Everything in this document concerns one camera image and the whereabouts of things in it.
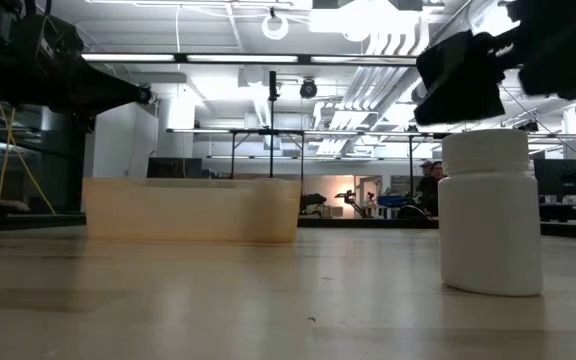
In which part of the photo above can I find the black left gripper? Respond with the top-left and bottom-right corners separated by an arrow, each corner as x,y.
0,0 -> 142,134

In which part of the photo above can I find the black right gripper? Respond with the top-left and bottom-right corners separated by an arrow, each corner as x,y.
414,0 -> 576,126

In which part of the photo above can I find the translucent orange plastic basket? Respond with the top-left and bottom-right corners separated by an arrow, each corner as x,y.
81,176 -> 302,245

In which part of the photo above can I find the large white pill bottle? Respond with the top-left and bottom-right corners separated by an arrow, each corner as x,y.
437,128 -> 545,297

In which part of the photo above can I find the person's hand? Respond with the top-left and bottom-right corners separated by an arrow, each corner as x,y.
0,199 -> 32,214

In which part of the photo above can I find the blue bin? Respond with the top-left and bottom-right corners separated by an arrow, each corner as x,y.
377,194 -> 409,208

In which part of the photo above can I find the wide black monitor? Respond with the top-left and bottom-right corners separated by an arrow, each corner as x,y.
533,158 -> 576,198

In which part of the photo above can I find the cardboard box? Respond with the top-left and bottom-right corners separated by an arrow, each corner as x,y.
317,203 -> 345,219

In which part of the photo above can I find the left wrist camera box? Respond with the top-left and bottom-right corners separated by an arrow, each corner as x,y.
20,14 -> 86,64

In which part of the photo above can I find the yellow cable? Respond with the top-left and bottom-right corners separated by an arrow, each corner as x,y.
0,101 -> 58,216

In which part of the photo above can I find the black background frame rig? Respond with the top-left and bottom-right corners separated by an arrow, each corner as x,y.
166,127 -> 452,181

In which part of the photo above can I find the black camera pole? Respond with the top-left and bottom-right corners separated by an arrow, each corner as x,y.
266,69 -> 281,180

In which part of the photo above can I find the white cable ring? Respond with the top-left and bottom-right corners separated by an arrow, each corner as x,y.
260,13 -> 291,42

